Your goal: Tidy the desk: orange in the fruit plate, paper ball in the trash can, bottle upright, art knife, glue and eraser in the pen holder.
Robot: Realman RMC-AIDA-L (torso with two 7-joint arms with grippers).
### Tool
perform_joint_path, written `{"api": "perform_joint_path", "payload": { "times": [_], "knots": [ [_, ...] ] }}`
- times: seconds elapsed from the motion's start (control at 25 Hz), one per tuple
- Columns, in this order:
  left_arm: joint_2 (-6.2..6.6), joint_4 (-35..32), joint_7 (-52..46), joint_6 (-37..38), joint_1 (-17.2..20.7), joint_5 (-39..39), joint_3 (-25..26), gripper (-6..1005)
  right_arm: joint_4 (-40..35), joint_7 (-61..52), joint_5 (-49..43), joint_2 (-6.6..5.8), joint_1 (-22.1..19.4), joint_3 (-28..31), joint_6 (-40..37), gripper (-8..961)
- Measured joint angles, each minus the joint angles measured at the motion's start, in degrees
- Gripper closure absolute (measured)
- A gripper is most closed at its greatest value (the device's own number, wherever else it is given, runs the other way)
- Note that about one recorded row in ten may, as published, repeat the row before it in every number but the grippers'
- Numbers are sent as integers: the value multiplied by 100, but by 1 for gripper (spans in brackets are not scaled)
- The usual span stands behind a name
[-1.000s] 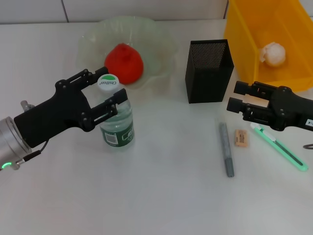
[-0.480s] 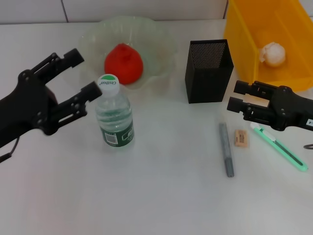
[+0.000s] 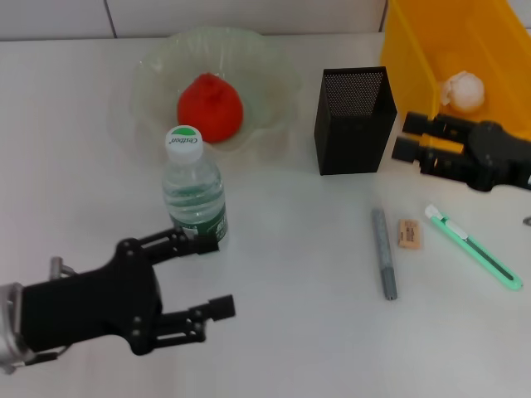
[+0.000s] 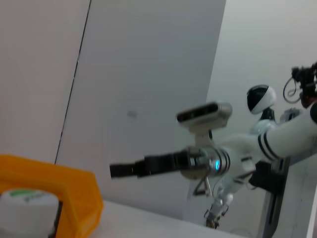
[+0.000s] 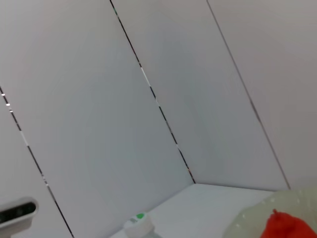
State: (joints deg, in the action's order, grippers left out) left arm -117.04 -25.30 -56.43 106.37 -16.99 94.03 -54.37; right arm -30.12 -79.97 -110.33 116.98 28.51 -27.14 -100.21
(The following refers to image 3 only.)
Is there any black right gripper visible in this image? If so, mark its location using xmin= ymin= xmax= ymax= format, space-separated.
xmin=392 ymin=110 xmax=531 ymax=192

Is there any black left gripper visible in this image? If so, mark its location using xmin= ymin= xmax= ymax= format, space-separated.
xmin=20 ymin=227 xmax=236 ymax=357

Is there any white paper ball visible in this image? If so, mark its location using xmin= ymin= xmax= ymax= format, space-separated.
xmin=439 ymin=70 xmax=486 ymax=114

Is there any clear water bottle green label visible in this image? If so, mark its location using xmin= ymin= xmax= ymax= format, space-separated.
xmin=161 ymin=124 xmax=229 ymax=255

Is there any beige eraser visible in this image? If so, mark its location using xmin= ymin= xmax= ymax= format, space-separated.
xmin=397 ymin=219 xmax=426 ymax=250

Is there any grey pen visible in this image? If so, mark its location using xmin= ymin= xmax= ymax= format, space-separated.
xmin=370 ymin=206 xmax=399 ymax=301

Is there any green utility knife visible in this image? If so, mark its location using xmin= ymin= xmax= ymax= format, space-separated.
xmin=423 ymin=203 xmax=524 ymax=292

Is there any red-orange knitted orange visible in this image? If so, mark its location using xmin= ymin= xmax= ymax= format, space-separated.
xmin=177 ymin=72 xmax=245 ymax=145

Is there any black mesh pen holder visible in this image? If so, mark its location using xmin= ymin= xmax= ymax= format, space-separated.
xmin=314 ymin=66 xmax=398 ymax=176

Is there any green glass fruit bowl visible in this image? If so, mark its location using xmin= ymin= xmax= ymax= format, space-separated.
xmin=131 ymin=25 xmax=304 ymax=157

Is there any yellow plastic bin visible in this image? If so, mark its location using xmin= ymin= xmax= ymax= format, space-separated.
xmin=379 ymin=0 xmax=531 ymax=166

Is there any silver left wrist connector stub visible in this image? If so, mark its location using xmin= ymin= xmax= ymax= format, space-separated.
xmin=49 ymin=256 xmax=79 ymax=279

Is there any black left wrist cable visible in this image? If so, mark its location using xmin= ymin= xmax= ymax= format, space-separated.
xmin=0 ymin=346 xmax=70 ymax=374

